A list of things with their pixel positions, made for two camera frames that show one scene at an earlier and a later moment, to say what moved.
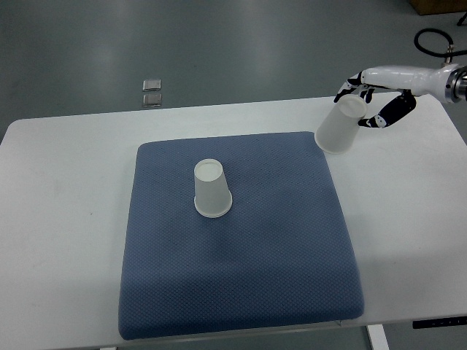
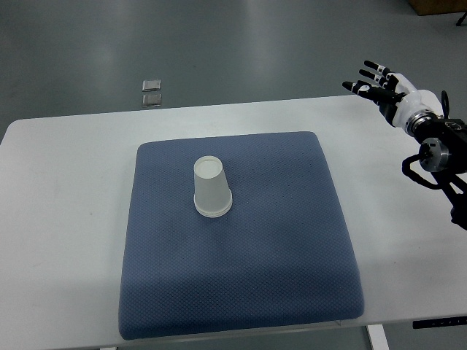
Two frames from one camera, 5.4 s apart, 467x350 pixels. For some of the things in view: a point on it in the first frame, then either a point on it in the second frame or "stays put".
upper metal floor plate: x=152 y=85 stays put
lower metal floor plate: x=152 y=100 stays put
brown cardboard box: x=434 y=6 stays put
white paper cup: x=336 y=132 → x=213 y=195
